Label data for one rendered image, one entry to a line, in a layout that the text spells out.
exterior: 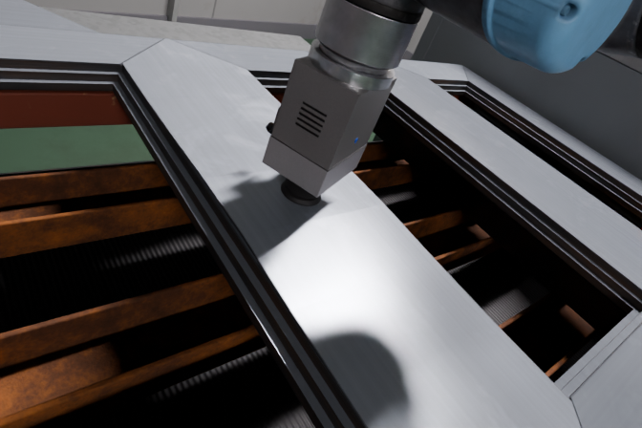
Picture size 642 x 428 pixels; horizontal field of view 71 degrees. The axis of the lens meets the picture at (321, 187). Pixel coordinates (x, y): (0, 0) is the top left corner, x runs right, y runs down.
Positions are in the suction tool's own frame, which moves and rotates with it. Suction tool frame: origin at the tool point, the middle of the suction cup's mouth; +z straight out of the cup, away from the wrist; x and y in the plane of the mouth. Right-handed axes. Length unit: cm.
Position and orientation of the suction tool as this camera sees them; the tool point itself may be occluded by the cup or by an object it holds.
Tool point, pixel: (297, 202)
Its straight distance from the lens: 46.8
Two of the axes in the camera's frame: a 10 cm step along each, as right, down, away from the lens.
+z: -3.3, 7.8, 5.4
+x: 8.1, 5.2, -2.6
